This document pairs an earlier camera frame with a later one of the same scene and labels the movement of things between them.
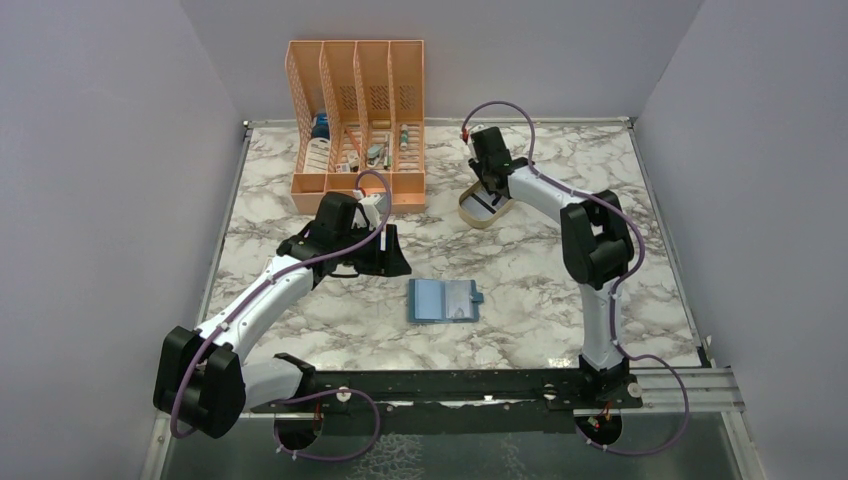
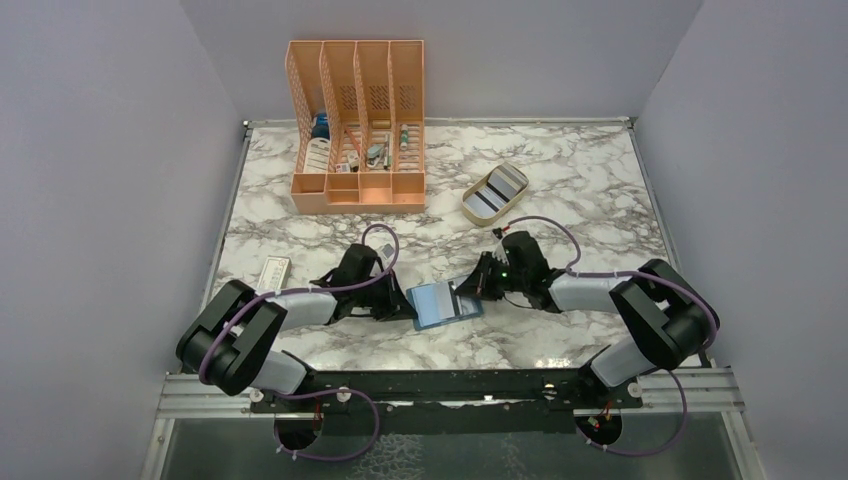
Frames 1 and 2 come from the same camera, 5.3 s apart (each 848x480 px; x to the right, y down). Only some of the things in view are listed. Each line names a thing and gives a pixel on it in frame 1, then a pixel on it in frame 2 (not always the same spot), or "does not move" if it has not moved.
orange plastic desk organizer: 357,106 does not move
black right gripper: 478,166 → 477,283
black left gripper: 387,262 → 396,306
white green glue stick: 404,137 does not move
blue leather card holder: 443,301 does not move
